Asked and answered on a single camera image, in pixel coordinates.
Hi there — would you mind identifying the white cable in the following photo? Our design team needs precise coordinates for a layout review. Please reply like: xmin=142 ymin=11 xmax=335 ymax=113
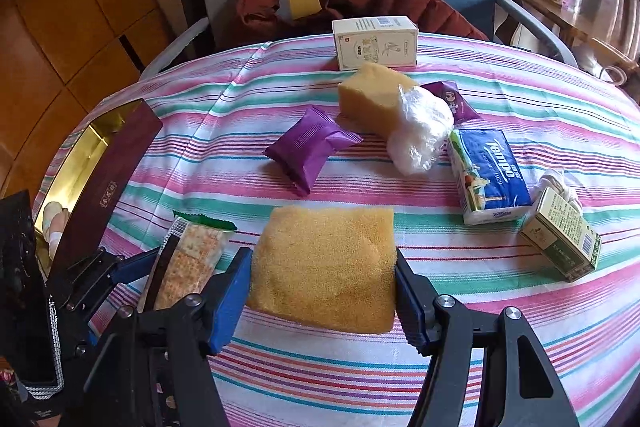
xmin=595 ymin=64 xmax=631 ymax=85

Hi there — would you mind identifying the thick yellow sponge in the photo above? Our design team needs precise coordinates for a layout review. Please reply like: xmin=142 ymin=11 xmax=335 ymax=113
xmin=337 ymin=62 xmax=420 ymax=135

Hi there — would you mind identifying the green and cream carton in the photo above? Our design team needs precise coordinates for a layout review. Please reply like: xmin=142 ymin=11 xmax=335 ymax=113
xmin=519 ymin=186 xmax=602 ymax=283

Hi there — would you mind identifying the purple packet with cartoon figure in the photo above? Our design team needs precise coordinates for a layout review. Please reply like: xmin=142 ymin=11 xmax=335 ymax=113
xmin=420 ymin=80 xmax=481 ymax=124

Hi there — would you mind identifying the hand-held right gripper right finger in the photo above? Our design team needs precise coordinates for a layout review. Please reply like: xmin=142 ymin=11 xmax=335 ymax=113
xmin=394 ymin=247 xmax=581 ymax=427

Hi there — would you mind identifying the white knotted rope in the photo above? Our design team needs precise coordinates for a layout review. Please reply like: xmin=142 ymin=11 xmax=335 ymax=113
xmin=530 ymin=168 xmax=583 ymax=212

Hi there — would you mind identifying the wooden wardrobe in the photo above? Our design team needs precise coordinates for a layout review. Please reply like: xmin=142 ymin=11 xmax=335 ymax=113
xmin=0 ymin=0 xmax=176 ymax=208

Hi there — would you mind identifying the maroon padded jacket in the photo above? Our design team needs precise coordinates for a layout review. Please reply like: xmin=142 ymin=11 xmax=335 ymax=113
xmin=220 ymin=0 xmax=491 ymax=42

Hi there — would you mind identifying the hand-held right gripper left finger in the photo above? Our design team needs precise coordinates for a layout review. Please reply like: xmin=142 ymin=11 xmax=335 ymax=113
xmin=80 ymin=247 xmax=254 ymax=427

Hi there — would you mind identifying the plain purple snack packet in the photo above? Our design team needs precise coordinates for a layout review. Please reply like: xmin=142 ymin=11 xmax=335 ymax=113
xmin=263 ymin=105 xmax=364 ymax=196

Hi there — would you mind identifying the striped tablecloth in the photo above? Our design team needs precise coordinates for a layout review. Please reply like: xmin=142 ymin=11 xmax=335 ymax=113
xmin=37 ymin=32 xmax=640 ymax=427

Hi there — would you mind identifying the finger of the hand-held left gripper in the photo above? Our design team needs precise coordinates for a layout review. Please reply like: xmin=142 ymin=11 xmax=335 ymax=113
xmin=60 ymin=291 xmax=122 ymax=360
xmin=47 ymin=248 xmax=168 ymax=308

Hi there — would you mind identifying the wooden side table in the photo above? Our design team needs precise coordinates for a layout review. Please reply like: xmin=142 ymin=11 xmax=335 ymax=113
xmin=502 ymin=0 xmax=640 ymax=72

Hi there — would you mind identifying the cream medicine box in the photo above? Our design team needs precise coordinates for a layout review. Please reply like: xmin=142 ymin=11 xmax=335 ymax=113
xmin=331 ymin=16 xmax=419 ymax=72

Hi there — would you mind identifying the blue tissue pack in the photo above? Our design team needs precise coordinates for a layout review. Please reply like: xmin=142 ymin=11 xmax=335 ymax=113
xmin=446 ymin=128 xmax=533 ymax=226

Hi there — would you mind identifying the clear plastic bag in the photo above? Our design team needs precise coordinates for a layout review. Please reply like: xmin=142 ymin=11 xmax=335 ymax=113
xmin=387 ymin=84 xmax=456 ymax=175

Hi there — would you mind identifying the maroon gift box gold interior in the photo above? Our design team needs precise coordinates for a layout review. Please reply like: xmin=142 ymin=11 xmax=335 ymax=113
xmin=32 ymin=98 xmax=165 ymax=280

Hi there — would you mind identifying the pale pink item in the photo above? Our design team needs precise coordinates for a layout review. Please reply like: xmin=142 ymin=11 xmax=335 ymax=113
xmin=41 ymin=201 xmax=68 ymax=255

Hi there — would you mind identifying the green-edged cracker packet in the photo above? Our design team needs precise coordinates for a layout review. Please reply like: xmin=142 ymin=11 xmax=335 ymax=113
xmin=137 ymin=210 xmax=238 ymax=313

